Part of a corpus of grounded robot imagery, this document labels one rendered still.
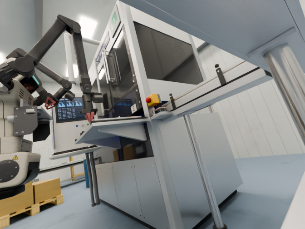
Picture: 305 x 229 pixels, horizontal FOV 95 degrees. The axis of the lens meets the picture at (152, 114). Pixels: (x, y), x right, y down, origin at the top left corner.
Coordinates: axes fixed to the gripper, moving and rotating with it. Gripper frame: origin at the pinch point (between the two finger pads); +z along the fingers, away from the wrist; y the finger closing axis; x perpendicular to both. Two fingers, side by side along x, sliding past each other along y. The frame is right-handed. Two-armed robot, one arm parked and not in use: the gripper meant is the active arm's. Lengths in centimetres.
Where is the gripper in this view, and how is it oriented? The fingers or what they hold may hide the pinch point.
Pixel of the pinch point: (91, 123)
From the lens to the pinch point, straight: 98.3
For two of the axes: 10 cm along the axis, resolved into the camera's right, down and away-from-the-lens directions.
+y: 7.9, -0.6, 6.1
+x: -5.6, 3.1, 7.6
